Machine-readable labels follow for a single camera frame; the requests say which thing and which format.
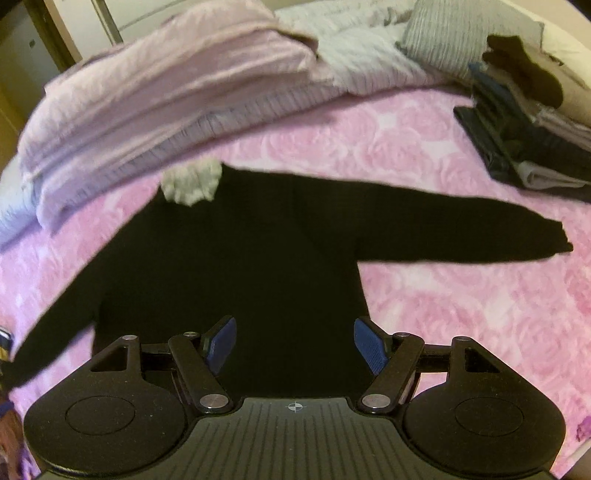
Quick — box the black sweater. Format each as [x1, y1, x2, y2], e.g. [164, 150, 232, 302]
[1, 166, 572, 397]

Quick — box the pink floral bed blanket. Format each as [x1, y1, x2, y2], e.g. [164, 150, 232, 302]
[0, 85, 591, 479]

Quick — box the brown garment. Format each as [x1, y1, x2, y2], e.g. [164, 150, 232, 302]
[1, 408, 24, 480]

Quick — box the stack of folded clothes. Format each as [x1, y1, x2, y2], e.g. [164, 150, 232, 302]
[454, 35, 590, 203]

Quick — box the lavender folded quilt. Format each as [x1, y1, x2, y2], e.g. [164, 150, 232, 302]
[1, 1, 443, 243]

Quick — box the pink folded quilt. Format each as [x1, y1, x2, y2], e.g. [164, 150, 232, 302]
[18, 1, 332, 229]

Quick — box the grey striped pillow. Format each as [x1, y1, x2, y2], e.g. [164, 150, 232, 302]
[398, 0, 544, 85]

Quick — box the white sliding wardrobe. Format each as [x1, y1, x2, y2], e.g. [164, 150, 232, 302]
[44, 0, 198, 61]

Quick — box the white mattress edge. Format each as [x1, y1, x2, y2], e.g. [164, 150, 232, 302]
[506, 0, 590, 85]

